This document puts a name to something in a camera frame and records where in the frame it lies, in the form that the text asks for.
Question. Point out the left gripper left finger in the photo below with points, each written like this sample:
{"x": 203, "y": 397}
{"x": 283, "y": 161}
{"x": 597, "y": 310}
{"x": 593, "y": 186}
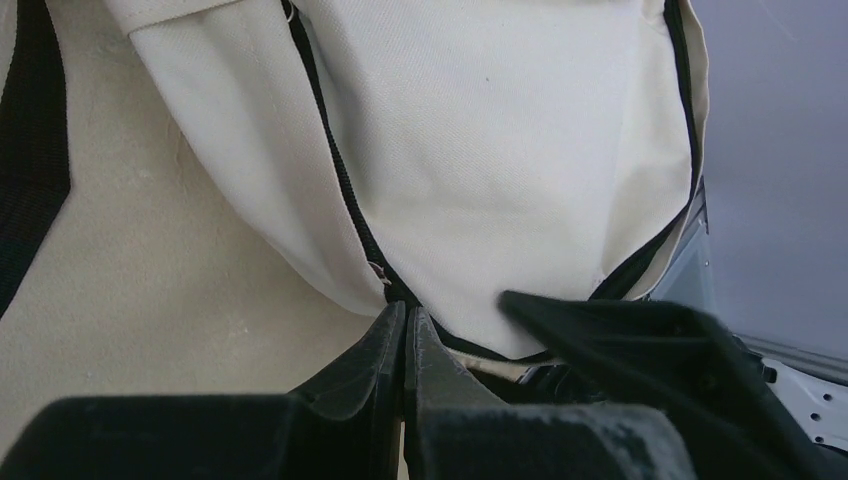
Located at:
{"x": 342, "y": 423}

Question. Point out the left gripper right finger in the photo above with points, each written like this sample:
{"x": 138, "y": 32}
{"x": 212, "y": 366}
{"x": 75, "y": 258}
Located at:
{"x": 455, "y": 428}

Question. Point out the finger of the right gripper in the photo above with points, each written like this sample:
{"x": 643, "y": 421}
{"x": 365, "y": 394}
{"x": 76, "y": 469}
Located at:
{"x": 741, "y": 415}

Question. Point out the cream canvas backpack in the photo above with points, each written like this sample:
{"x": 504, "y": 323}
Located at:
{"x": 492, "y": 145}

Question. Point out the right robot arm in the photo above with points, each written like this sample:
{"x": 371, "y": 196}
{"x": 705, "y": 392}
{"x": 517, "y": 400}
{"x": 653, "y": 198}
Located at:
{"x": 741, "y": 415}

